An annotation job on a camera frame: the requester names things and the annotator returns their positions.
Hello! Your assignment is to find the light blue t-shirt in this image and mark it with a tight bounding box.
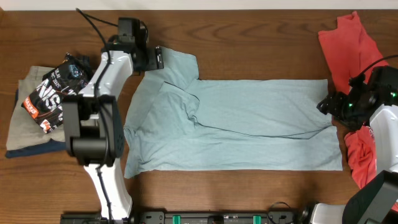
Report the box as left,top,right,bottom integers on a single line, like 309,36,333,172
124,48,342,178

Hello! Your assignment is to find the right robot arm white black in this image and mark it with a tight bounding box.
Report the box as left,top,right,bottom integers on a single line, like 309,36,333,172
308,66,397,224

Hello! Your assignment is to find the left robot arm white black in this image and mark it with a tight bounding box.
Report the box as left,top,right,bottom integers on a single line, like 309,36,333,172
60,17,164,223

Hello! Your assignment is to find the red printed t-shirt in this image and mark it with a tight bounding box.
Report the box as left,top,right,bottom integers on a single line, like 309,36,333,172
318,12,389,188

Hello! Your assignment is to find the black printed folded shirt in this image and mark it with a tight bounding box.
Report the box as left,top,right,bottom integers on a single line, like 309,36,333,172
21,53,93,134

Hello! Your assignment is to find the navy folded garment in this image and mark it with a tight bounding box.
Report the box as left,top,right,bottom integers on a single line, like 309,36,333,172
5,89,66,159

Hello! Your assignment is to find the beige folded garment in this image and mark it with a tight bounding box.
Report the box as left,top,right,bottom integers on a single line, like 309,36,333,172
6,66,65,152

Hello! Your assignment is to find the black looped cable on rail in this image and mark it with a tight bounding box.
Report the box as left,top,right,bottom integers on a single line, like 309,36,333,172
266,201,296,224

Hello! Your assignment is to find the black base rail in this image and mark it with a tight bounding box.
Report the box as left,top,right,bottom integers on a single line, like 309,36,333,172
60,210,346,224

